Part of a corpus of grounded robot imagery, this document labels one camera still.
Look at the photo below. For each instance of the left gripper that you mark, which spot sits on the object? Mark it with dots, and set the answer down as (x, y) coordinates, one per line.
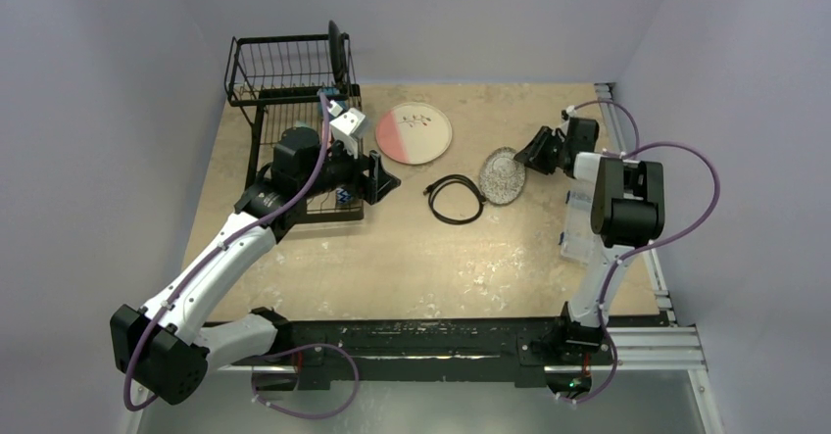
(369, 189)

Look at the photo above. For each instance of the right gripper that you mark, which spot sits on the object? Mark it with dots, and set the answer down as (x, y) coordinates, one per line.
(548, 149)

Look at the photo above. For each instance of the red patterned bowl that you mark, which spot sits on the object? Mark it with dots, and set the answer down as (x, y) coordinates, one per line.
(343, 198)

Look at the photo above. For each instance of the grey speckled oval dish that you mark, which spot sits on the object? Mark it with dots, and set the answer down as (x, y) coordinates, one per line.
(501, 178)

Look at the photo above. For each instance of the black plate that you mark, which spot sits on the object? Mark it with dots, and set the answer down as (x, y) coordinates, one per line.
(337, 53)

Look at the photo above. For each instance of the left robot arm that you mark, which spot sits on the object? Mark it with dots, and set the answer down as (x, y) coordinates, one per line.
(163, 347)

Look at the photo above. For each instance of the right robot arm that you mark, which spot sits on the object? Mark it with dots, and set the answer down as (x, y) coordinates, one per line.
(627, 214)

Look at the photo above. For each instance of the pink and cream plate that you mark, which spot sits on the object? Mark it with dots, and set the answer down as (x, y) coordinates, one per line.
(413, 133)

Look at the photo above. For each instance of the clear plastic parts box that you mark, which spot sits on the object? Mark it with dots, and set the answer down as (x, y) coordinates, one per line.
(577, 240)

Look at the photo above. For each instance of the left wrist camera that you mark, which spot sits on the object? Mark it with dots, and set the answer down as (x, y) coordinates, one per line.
(348, 126)

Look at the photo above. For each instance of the black wire dish rack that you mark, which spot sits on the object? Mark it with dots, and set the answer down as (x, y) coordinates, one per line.
(275, 82)

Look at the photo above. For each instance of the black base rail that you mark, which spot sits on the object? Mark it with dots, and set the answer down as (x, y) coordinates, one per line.
(522, 351)

